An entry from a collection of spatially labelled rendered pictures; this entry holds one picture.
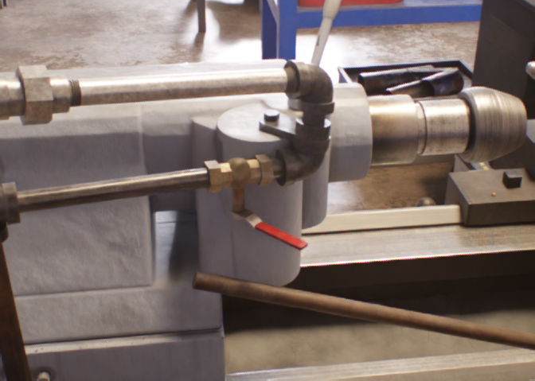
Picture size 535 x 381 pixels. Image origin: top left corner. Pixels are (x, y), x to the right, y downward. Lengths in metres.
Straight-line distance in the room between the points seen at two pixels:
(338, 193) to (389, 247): 1.77
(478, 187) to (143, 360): 0.63
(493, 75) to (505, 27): 0.16
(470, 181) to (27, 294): 0.72
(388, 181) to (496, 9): 0.85
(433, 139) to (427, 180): 2.15
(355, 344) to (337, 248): 0.14
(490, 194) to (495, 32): 1.30
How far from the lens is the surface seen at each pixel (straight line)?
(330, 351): 1.17
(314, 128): 0.73
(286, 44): 2.74
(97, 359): 0.88
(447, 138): 0.93
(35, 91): 0.63
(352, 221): 1.22
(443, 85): 3.13
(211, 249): 0.84
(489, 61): 2.56
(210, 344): 0.87
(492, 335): 0.87
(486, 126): 0.93
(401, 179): 3.07
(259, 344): 1.17
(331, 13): 0.83
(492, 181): 1.30
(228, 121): 0.79
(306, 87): 0.71
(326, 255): 1.16
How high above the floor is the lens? 1.50
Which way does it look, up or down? 30 degrees down
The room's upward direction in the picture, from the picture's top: straight up
